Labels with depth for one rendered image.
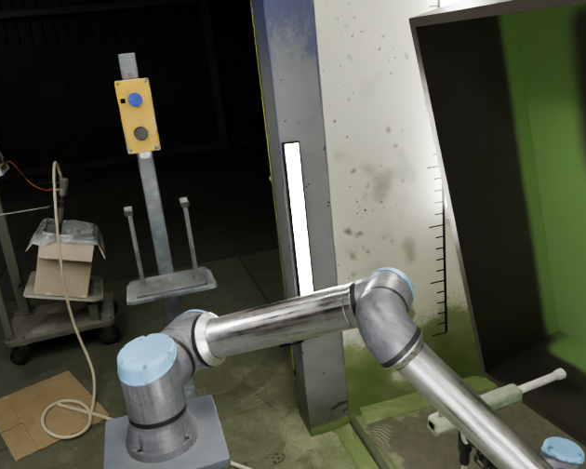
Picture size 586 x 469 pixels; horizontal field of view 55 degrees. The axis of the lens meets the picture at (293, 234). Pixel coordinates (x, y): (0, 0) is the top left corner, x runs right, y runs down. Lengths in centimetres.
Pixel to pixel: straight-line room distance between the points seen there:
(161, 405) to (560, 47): 141
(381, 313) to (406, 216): 113
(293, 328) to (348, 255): 89
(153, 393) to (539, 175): 134
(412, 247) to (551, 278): 56
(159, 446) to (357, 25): 152
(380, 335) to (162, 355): 55
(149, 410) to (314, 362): 105
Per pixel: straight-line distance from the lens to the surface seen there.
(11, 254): 393
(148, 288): 219
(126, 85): 214
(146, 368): 144
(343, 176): 217
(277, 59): 206
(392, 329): 121
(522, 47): 187
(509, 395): 182
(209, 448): 156
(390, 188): 226
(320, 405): 251
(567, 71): 177
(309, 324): 140
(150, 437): 154
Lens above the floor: 157
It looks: 18 degrees down
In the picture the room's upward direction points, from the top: 6 degrees counter-clockwise
